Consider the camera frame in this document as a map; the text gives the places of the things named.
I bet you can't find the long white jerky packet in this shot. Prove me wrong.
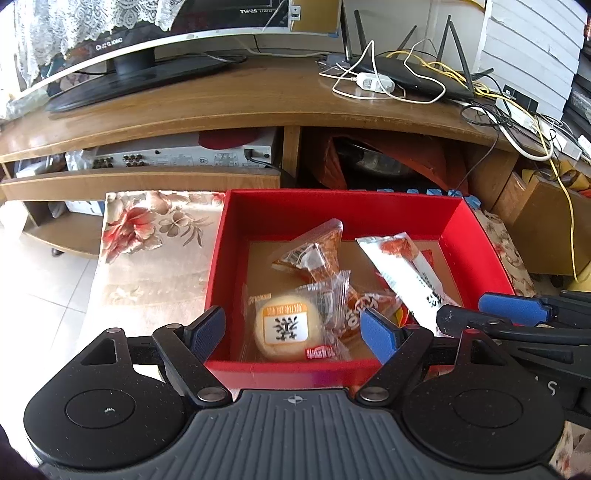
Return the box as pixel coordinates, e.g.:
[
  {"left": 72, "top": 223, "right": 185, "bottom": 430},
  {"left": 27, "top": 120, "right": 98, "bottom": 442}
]
[{"left": 356, "top": 232, "right": 457, "bottom": 337}]

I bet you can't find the round bun packet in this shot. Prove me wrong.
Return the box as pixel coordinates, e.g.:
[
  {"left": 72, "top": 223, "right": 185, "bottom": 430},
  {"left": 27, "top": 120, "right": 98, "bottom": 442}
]
[{"left": 239, "top": 271, "right": 352, "bottom": 362}]

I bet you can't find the brown clear snack packet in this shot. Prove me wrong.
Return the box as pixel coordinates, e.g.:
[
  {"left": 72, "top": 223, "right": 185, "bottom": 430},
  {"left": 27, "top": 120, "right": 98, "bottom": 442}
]
[{"left": 269, "top": 218, "right": 344, "bottom": 283}]

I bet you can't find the orange brown snack packet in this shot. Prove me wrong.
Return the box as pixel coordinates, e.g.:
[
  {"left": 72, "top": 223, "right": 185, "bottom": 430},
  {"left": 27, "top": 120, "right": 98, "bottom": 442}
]
[{"left": 322, "top": 276, "right": 408, "bottom": 345}]

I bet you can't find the brown cardboard box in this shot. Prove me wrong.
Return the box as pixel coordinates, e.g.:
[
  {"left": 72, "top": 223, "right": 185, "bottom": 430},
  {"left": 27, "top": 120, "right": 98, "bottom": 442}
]
[{"left": 494, "top": 173, "right": 590, "bottom": 277}]

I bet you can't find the floral tablecloth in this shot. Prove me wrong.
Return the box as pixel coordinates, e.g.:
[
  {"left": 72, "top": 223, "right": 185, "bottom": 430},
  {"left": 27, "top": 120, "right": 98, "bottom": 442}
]
[{"left": 92, "top": 191, "right": 535, "bottom": 325}]

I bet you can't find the red cardboard box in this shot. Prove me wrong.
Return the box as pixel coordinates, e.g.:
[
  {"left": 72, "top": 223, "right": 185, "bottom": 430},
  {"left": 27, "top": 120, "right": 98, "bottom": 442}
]
[{"left": 206, "top": 189, "right": 514, "bottom": 389}]

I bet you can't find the silver AV receiver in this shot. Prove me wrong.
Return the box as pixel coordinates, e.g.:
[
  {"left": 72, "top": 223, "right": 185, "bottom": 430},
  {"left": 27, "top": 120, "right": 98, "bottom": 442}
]
[{"left": 65, "top": 127, "right": 276, "bottom": 171}]

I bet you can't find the wooden TV stand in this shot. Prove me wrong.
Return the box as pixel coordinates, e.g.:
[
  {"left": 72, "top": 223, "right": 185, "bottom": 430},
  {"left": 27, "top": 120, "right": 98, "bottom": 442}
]
[{"left": 0, "top": 55, "right": 555, "bottom": 259}]

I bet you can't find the black wifi router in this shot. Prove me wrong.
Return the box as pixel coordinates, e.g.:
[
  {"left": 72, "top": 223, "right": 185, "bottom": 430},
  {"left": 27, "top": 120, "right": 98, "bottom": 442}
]
[{"left": 335, "top": 9, "right": 493, "bottom": 105}]

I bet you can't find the white power adapter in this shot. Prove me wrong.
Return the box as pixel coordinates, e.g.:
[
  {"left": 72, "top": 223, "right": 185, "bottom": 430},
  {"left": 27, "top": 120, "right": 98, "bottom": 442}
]
[{"left": 356, "top": 72, "right": 396, "bottom": 94}]

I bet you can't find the black monitor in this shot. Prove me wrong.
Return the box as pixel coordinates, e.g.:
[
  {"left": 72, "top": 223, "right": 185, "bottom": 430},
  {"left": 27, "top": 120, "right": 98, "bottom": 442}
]
[{"left": 0, "top": 0, "right": 297, "bottom": 114}]

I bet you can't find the white lace cloth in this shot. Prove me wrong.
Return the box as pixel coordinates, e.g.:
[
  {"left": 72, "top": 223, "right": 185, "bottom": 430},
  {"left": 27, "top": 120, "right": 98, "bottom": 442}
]
[{"left": 13, "top": 0, "right": 184, "bottom": 86}]

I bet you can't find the yellow cable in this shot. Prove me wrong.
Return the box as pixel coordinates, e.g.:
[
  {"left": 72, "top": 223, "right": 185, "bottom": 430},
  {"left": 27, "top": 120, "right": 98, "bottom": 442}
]
[{"left": 385, "top": 49, "right": 581, "bottom": 282}]

